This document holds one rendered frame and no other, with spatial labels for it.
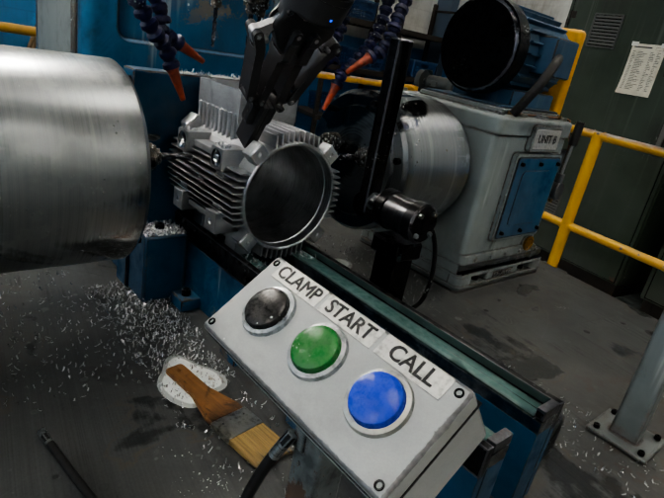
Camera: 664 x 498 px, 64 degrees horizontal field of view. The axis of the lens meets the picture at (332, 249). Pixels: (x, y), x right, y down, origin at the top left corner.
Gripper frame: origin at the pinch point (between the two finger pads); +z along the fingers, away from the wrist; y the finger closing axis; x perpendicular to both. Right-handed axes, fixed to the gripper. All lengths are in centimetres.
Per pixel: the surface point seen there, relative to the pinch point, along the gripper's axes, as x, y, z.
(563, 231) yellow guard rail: -17, -238, 80
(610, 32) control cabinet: -117, -328, 13
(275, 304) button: 33.6, 21.0, -14.7
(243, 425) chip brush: 32.7, 9.7, 16.5
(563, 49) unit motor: -6, -68, -17
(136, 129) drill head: 2.8, 16.5, -0.4
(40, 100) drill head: 0.3, 25.5, -1.5
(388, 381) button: 42, 21, -20
